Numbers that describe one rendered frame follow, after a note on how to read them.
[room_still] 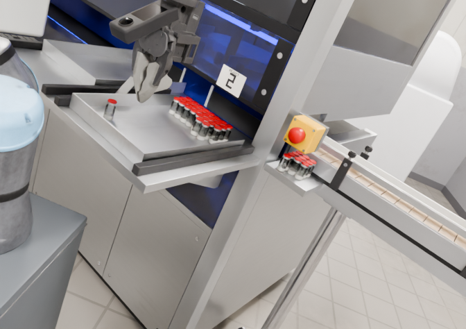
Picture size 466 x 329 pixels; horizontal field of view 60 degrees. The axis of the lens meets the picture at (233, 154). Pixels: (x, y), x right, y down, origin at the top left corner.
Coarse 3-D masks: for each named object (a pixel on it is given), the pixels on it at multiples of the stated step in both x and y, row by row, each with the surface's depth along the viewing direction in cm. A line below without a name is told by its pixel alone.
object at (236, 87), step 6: (222, 72) 111; (228, 72) 110; (234, 72) 109; (222, 78) 111; (240, 78) 108; (216, 84) 113; (222, 84) 112; (228, 84) 110; (234, 84) 109; (240, 84) 108; (228, 90) 111; (234, 90) 109; (240, 90) 108
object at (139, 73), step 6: (138, 54) 74; (144, 54) 74; (150, 54) 75; (138, 60) 75; (144, 60) 74; (150, 60) 75; (138, 66) 75; (144, 66) 74; (138, 72) 75; (144, 72) 75; (138, 78) 75; (144, 78) 76; (138, 84) 75; (138, 90) 76; (138, 96) 76
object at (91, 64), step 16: (48, 48) 114; (64, 48) 120; (80, 48) 124; (96, 48) 129; (112, 48) 133; (64, 64) 110; (80, 64) 118; (96, 64) 123; (112, 64) 129; (128, 64) 135; (80, 80) 106; (96, 80) 103; (112, 80) 107
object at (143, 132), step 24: (72, 96) 90; (96, 96) 95; (120, 96) 100; (168, 96) 113; (96, 120) 86; (120, 120) 95; (144, 120) 100; (168, 120) 106; (120, 144) 82; (144, 144) 89; (168, 144) 93; (192, 144) 98; (216, 144) 96; (240, 144) 105
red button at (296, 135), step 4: (292, 128) 97; (296, 128) 96; (300, 128) 97; (288, 132) 98; (292, 132) 97; (296, 132) 96; (300, 132) 96; (288, 136) 98; (292, 136) 97; (296, 136) 96; (300, 136) 96; (304, 136) 97; (292, 140) 97; (296, 140) 96; (300, 140) 96
